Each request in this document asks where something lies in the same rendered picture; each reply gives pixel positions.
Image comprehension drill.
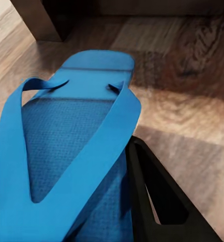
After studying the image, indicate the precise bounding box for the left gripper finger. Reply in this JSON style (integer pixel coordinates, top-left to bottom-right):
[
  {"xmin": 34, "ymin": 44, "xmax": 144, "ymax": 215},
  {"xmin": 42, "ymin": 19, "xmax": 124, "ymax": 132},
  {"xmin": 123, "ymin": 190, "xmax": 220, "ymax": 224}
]
[{"xmin": 125, "ymin": 136, "xmax": 223, "ymax": 242}]

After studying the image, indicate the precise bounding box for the sandal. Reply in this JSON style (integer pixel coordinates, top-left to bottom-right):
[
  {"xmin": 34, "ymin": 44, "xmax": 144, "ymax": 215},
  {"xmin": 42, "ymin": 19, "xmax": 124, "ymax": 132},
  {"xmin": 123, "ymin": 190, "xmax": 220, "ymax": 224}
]
[{"xmin": 0, "ymin": 50, "xmax": 141, "ymax": 242}]

